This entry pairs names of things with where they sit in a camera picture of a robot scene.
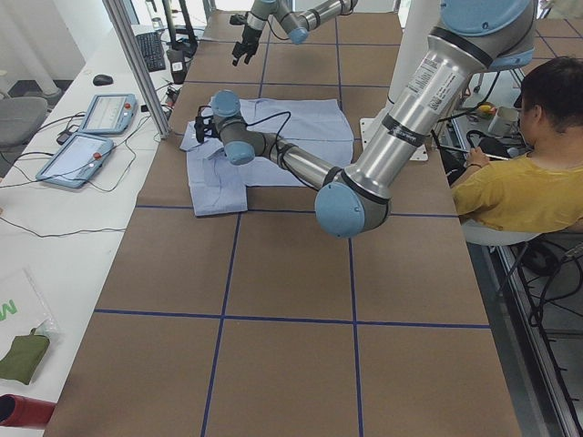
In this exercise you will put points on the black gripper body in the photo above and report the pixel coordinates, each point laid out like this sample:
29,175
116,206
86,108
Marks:
250,34

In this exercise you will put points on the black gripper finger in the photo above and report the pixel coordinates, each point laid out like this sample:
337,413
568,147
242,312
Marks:
249,54
237,53

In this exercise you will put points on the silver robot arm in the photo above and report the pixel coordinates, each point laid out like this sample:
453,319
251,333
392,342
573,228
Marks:
466,38
296,25

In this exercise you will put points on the black keyboard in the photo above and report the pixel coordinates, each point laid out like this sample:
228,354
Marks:
151,49

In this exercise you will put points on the black computer mouse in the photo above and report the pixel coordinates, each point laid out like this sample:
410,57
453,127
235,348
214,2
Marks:
102,80

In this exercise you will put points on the upper blue teach pendant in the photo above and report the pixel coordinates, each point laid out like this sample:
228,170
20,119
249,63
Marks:
109,114

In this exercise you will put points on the blue teach pendant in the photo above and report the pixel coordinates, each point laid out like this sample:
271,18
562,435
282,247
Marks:
109,114
77,161

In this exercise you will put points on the lower blue teach pendant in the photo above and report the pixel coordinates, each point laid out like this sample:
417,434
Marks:
77,161

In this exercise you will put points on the grey office chair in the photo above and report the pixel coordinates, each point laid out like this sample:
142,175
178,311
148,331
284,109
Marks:
21,117

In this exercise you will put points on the person in yellow shirt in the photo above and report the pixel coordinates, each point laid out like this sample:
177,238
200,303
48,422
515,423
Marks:
540,191

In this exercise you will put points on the clear plastic bag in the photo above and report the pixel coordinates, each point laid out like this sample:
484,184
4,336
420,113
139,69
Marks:
23,308

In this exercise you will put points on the green folded cloth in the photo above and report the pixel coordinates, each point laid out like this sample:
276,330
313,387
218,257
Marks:
24,356

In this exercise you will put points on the red cylinder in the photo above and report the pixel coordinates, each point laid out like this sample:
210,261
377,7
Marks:
23,412

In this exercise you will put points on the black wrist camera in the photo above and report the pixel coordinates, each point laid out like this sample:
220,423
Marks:
204,125
238,19

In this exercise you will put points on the aluminium frame post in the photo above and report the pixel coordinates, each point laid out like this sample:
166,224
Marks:
118,17

